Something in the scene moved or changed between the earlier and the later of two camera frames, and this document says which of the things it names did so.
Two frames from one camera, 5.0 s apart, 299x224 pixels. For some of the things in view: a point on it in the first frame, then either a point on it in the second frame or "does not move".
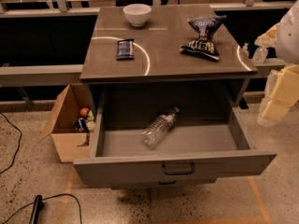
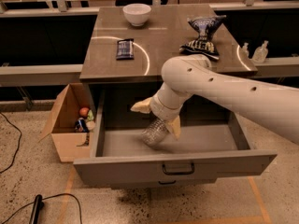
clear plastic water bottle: x=156 y=131 does not move
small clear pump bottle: x=245 y=52 does not move
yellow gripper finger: x=269 y=38 -> x=167 y=104
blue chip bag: x=206 y=26 does not move
